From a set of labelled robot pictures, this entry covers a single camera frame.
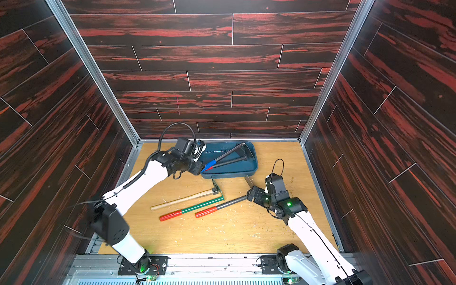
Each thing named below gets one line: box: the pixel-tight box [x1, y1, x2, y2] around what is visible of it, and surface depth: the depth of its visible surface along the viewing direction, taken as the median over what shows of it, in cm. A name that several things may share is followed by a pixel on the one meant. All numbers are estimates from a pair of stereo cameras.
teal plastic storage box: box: [200, 141, 259, 179], surface depth 105 cm
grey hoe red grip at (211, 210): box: [195, 175, 254, 218], surface depth 90 cm
